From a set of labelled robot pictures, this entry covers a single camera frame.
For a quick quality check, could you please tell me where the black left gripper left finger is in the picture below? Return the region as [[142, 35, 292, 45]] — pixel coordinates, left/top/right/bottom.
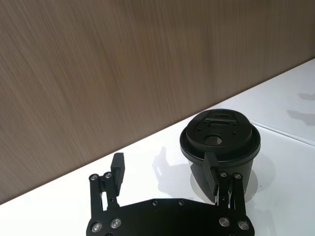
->
[[85, 152, 126, 225]]

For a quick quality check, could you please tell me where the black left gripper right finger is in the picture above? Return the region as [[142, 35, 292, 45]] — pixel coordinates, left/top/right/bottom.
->
[[202, 151, 248, 223]]

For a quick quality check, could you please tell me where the black paper cup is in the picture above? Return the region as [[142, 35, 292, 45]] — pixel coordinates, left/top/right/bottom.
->
[[189, 157, 254, 198]]

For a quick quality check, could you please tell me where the round silver metal coaster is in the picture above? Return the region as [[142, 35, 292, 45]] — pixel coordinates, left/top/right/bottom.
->
[[189, 169, 259, 202]]

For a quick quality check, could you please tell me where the black plastic cup lid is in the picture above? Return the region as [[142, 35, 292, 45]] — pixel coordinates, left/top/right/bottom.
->
[[179, 109, 261, 164]]

